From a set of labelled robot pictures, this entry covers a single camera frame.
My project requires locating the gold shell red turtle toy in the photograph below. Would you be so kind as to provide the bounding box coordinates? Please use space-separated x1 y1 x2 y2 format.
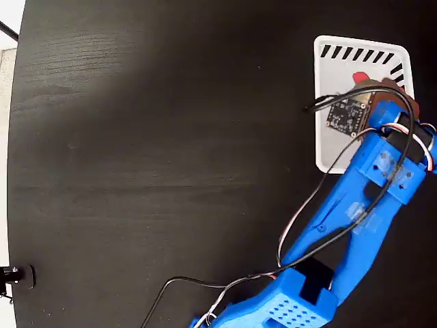
352 70 385 95

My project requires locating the white plastic basket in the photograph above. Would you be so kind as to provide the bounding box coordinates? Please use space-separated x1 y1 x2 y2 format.
313 35 416 174

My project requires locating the black pole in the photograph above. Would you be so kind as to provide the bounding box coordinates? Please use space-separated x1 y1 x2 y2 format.
0 20 20 42

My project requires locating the black table clamp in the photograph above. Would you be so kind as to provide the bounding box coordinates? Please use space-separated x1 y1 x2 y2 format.
0 264 37 290

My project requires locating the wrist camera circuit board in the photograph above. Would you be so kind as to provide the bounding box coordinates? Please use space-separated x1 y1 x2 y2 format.
326 94 375 138

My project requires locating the white red servo cable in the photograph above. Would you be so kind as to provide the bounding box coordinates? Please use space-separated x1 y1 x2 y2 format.
201 123 437 326

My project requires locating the black camera cable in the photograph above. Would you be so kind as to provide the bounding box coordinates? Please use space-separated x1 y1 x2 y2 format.
140 85 416 328

